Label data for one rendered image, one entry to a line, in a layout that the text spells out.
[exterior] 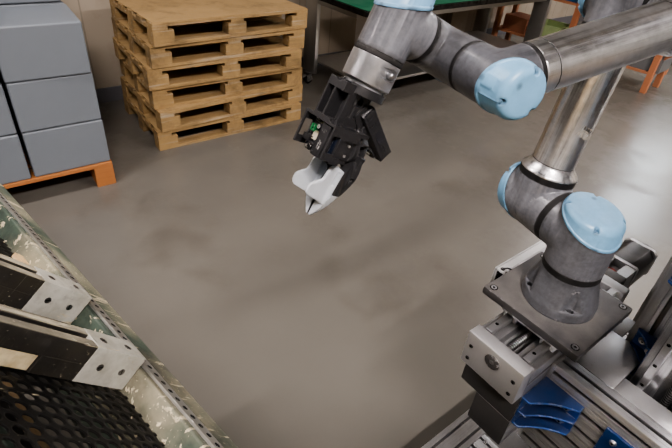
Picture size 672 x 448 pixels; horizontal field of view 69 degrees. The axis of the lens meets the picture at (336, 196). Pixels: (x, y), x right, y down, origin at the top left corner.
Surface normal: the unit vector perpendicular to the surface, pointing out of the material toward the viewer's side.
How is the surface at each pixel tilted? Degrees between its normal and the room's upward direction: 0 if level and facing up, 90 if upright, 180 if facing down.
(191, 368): 0
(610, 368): 0
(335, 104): 90
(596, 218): 7
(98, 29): 90
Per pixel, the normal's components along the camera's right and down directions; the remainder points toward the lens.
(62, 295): 0.73, 0.42
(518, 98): 0.40, 0.53
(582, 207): 0.13, -0.76
